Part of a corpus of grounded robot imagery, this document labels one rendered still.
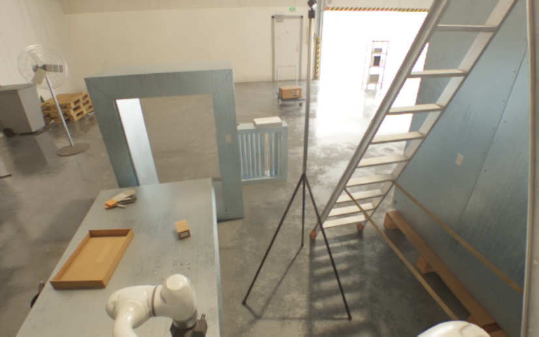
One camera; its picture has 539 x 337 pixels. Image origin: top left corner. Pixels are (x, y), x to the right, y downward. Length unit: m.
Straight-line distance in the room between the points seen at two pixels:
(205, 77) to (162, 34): 8.00
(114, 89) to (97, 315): 1.68
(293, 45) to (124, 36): 5.70
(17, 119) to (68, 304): 5.97
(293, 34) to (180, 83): 8.27
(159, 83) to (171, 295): 1.83
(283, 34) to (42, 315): 9.75
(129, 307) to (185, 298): 0.17
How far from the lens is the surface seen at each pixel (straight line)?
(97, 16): 10.89
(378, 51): 9.67
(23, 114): 7.33
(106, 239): 2.13
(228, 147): 2.58
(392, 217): 2.98
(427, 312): 2.52
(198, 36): 10.20
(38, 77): 5.58
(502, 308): 2.40
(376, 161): 1.97
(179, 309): 1.03
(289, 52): 10.43
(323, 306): 2.31
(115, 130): 2.69
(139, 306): 1.03
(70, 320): 1.76
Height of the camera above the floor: 1.90
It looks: 29 degrees down
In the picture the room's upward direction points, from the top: 1 degrees counter-clockwise
